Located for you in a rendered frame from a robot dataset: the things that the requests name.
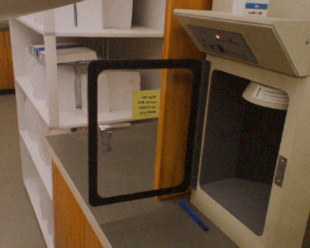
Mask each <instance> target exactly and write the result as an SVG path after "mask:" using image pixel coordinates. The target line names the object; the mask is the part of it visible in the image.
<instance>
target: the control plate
mask: <svg viewBox="0 0 310 248"><path fill-rule="evenodd" d="M187 26H188V27H189V30H191V32H192V33H193V35H194V36H195V38H196V39H197V40H198V42H199V43H200V45H201V46H202V48H203V49H204V50H206V51H208V52H214V53H217V54H220V55H225V56H229V57H232V58H236V59H240V60H243V61H248V62H251V63H254V64H258V62H257V60H256V58H255V57H254V56H253V53H252V52H251V51H250V48H249V47H248V46H247V43H246V42H245V41H244V38H243V37H242V35H241V34H237V33H234V32H225V31H221V30H216V29H210V28H204V27H200V26H192V25H187ZM216 35H217V36H219V37H220V38H219V39H218V38H217V37H216ZM229 37H230V38H231V39H232V41H230V40H229V39H228V38H229ZM203 43H205V44H206V46H204V45H203ZM210 44H211V45H212V46H214V49H211V48H210V46H209V45H210ZM216 45H220V46H221V47H222V48H223V50H224V52H220V49H218V47H217V46H216ZM227 48H228V49H229V50H230V51H228V52H227V51H226V50H227ZM233 50H235V51H237V53H235V54H234V53H233V52H234V51H233ZM241 51H242V52H244V54H243V55H241Z"/></svg>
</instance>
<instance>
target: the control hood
mask: <svg viewBox="0 0 310 248"><path fill-rule="evenodd" d="M173 13H174V15H175V17H176V19H177V20H178V21H179V22H180V24H181V25H182V27H183V28H184V30H186V33H188V35H189V37H190V38H191V39H192V41H193V42H194V43H195V45H196V46H197V47H198V49H199V50H201V51H202V52H207V53H210V54H214V55H216V56H222V57H225V58H230V59H233V60H236V61H241V62H243V63H247V64H252V65H255V66H258V67H263V68H266V69H269V70H275V71H277V72H283V73H285V74H289V75H291V76H297V77H304V76H305V75H307V71H308V68H309V64H310V21H309V20H299V19H289V18H279V17H269V16H266V17H246V16H240V15H232V13H230V12H215V11H208V10H177V9H174V10H173ZM187 25H192V26H200V27H204V28H210V29H216V30H221V31H225V32H234V33H237V34H241V35H242V37H243V38H244V41H245V42H246V43H247V46H248V47H249V48H250V51H251V52H252V53H253V56H254V57H255V58H256V60H257V62H258V64H254V63H251V62H248V61H243V60H240V59H236V58H232V57H229V56H225V55H220V54H217V53H214V52H208V51H206V50H204V49H203V48H202V46H201V45H200V43H199V42H198V40H197V39H196V38H195V36H194V35H193V33H192V32H191V30H189V27H188V26H187Z"/></svg>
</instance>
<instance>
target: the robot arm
mask: <svg viewBox="0 0 310 248"><path fill-rule="evenodd" d="M82 1H88V0H0V21H4V20H7V19H14V18H17V17H23V16H27V15H30V14H36V13H38V12H44V11H47V10H51V9H55V8H59V7H62V6H68V5H71V4H74V3H79V2H82Z"/></svg>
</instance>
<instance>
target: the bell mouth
mask: <svg viewBox="0 0 310 248"><path fill-rule="evenodd" d="M242 96H243V98H244V99H246V100H247V101H249V102H252V103H254V104H256V105H261V106H264V107H268V108H274V109H280V110H287V109H288V106H289V96H288V95H287V92H285V91H283V90H280V89H277V88H274V87H271V86H267V85H264V84H262V83H257V82H255V81H253V80H251V82H250V83H249V86H248V87H247V88H246V89H245V91H244V93H243V94H242Z"/></svg>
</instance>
